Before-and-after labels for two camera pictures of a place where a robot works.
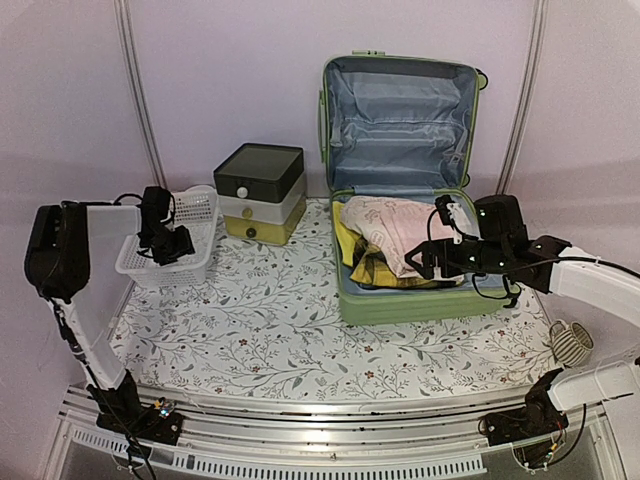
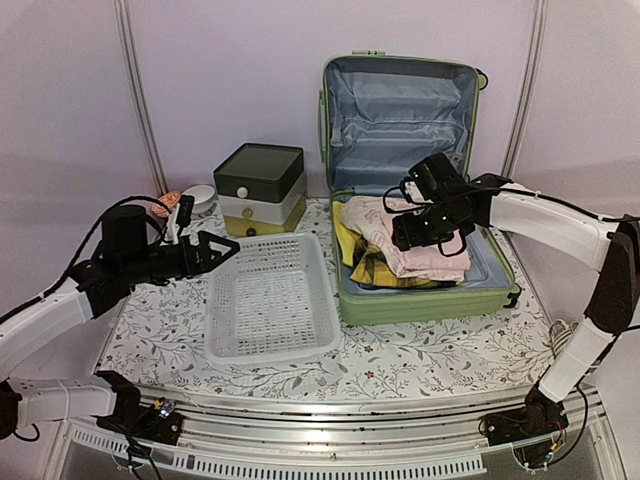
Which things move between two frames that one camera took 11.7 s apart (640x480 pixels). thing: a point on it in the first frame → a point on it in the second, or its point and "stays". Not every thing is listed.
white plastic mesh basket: [194, 208] → [271, 301]
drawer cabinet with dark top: [262, 191] stays
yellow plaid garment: [368, 264] stays
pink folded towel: [396, 227] stays
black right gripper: [428, 247] → [408, 236]
